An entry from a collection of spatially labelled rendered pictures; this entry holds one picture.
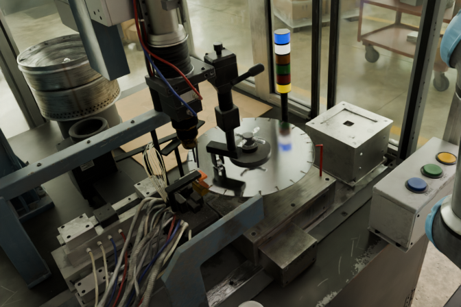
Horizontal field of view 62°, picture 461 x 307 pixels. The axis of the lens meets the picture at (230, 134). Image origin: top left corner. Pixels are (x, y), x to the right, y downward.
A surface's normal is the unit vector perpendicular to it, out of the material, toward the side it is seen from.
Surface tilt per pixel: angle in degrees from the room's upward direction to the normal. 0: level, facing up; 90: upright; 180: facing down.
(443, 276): 0
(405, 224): 90
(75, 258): 90
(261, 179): 0
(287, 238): 0
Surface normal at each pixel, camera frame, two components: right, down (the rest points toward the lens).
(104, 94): 0.86, 0.20
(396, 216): -0.77, 0.43
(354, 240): -0.11, -0.82
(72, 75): 0.44, 0.47
